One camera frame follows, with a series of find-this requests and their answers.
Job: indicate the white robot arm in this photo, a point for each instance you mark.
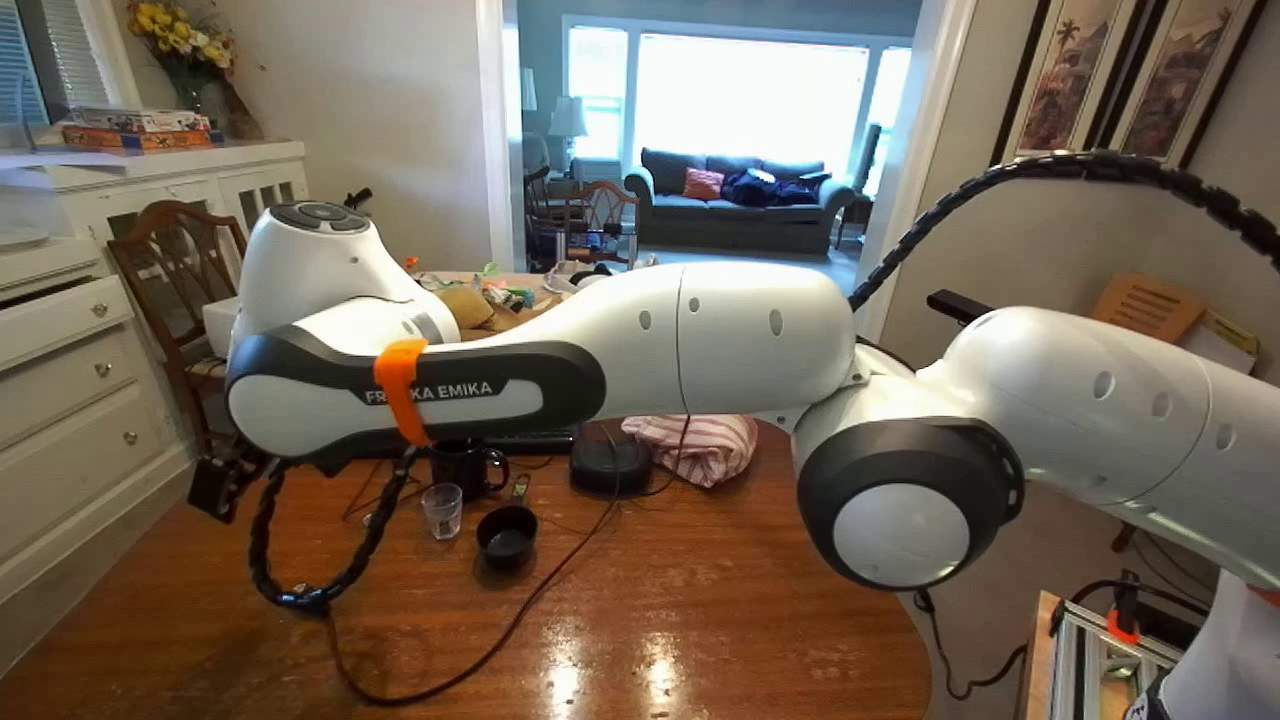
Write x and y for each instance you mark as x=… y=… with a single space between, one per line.
x=901 y=472

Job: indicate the black round speaker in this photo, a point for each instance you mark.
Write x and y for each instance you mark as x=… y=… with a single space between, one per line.
x=611 y=464

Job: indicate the striped folded cloth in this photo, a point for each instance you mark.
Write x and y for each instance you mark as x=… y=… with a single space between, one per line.
x=699 y=450

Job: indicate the dark sofa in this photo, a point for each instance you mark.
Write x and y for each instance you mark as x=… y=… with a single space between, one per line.
x=737 y=207

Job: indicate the black mug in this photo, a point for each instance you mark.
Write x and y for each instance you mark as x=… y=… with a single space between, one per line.
x=474 y=468

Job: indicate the black measuring cup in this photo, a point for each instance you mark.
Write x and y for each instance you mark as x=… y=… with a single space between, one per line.
x=505 y=538

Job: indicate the clear shot glass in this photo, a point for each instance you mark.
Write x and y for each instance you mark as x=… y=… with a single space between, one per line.
x=440 y=509

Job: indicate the white cabinet sideboard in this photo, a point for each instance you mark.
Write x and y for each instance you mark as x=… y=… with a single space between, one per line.
x=84 y=419

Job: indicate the yellow flower bouquet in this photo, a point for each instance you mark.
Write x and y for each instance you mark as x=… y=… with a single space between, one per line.
x=177 y=39

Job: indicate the green metal rail device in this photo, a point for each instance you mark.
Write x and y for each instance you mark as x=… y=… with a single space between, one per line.
x=1082 y=669

